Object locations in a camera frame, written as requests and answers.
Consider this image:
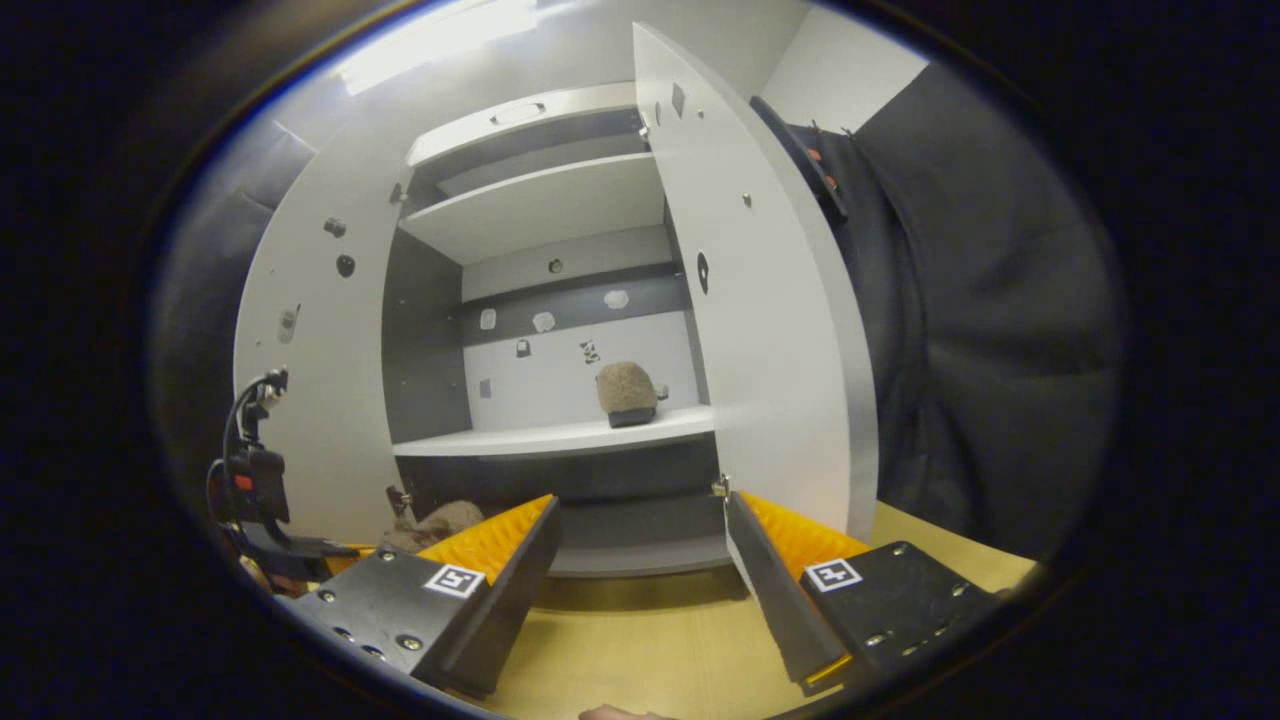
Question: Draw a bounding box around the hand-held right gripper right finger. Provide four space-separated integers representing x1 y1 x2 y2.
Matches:
722 490 1006 698

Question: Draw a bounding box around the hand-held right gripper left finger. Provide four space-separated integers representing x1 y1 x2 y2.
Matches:
285 493 563 701

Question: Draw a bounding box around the white cabinet door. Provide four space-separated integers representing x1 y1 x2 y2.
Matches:
233 130 431 546
632 22 881 546

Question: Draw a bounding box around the brown fuzzy shoe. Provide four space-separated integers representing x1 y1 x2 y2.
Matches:
596 361 669 429
378 500 486 554

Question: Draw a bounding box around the white cabinet shelf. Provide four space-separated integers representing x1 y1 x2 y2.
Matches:
398 152 669 266

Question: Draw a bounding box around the white cabinet drawer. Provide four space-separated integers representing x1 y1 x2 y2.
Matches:
405 82 641 169

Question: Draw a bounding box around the black backdrop cloth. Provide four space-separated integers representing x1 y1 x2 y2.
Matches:
150 60 1126 561

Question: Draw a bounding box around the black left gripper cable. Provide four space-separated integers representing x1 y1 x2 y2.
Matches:
222 370 291 471

